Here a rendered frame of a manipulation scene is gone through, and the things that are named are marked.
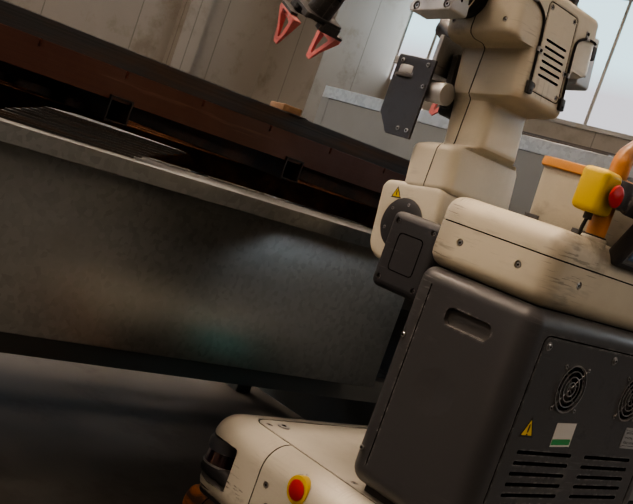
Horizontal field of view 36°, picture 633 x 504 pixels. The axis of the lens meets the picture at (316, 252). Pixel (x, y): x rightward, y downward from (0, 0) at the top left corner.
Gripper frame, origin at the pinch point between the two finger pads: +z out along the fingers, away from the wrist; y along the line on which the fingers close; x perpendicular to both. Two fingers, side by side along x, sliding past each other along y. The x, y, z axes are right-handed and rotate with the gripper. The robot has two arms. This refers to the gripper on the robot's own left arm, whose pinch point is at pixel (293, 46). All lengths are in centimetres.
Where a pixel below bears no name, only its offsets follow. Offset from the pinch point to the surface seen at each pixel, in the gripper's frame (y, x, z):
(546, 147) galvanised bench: -91, 3, -5
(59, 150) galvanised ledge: 54, 32, 21
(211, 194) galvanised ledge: 23.0, 32.7, 20.7
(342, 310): -35, 29, 44
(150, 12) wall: -506, -848, 333
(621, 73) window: -823, -489, 38
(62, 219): 41, 24, 40
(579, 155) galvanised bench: -90, 13, -10
